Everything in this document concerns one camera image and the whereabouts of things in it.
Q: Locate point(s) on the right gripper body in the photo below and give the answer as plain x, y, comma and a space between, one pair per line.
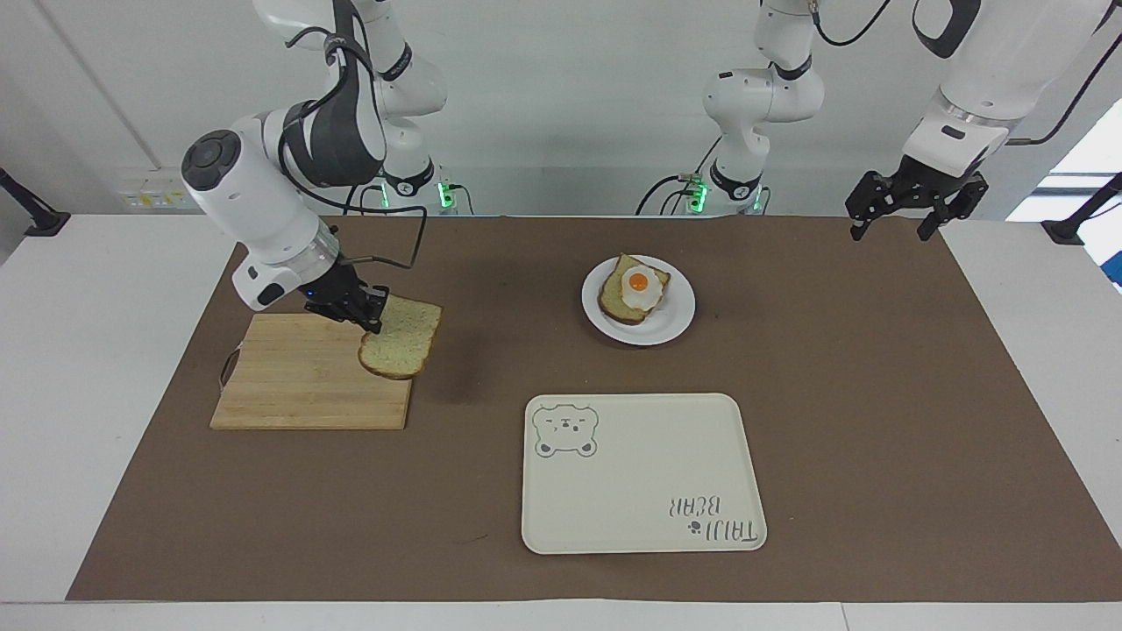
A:
333, 289

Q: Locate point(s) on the white round plate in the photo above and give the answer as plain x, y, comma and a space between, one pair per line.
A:
666, 320

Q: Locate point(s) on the white wall socket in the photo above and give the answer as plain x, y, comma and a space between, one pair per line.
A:
153, 194

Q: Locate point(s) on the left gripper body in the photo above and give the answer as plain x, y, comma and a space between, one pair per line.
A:
929, 187

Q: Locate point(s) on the bread slice under egg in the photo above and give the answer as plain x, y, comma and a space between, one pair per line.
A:
614, 302

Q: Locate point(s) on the black stand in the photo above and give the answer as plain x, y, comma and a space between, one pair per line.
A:
39, 219
1074, 223

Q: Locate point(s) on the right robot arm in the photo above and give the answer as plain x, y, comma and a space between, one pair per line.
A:
263, 202

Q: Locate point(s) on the fried egg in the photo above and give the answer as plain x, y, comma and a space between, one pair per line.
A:
640, 287

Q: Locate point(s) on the plain bread slice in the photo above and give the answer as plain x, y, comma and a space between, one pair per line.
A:
405, 337

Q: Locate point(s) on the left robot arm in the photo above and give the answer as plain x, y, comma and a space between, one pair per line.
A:
990, 79

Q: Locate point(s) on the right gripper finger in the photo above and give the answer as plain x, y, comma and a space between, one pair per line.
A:
372, 296
359, 316

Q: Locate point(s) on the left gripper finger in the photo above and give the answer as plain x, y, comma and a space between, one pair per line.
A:
962, 200
872, 197

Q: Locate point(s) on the cream tray with bear print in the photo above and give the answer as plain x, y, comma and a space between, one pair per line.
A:
640, 491

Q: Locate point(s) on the wooden cutting board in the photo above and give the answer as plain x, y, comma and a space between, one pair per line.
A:
298, 377

